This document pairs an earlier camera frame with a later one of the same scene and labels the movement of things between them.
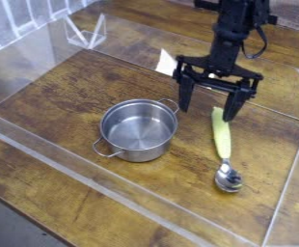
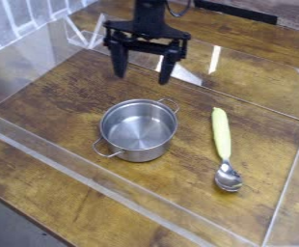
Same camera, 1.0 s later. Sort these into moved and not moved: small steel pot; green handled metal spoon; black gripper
Moved: black gripper
Not moved: green handled metal spoon; small steel pot
